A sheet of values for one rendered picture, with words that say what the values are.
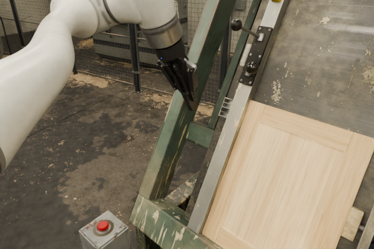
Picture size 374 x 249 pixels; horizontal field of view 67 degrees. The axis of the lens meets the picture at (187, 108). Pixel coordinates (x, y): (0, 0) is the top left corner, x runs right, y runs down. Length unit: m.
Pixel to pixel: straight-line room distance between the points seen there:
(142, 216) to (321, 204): 0.64
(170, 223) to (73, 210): 1.51
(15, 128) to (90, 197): 2.29
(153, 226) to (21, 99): 0.90
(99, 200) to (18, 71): 2.24
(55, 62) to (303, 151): 0.73
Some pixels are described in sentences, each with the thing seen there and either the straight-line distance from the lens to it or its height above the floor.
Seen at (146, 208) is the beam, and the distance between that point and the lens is 1.16.
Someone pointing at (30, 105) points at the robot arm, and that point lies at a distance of 0.32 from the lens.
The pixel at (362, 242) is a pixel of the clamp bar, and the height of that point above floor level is 1.12.
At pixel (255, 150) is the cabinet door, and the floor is 1.18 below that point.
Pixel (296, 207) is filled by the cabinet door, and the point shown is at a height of 1.09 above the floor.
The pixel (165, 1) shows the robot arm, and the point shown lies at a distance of 0.63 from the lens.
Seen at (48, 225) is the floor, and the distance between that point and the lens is 2.48.
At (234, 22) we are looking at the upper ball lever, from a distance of 0.92.
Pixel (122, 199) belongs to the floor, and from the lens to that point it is 2.49.
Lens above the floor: 1.71
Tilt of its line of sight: 27 degrees down
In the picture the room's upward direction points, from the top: straight up
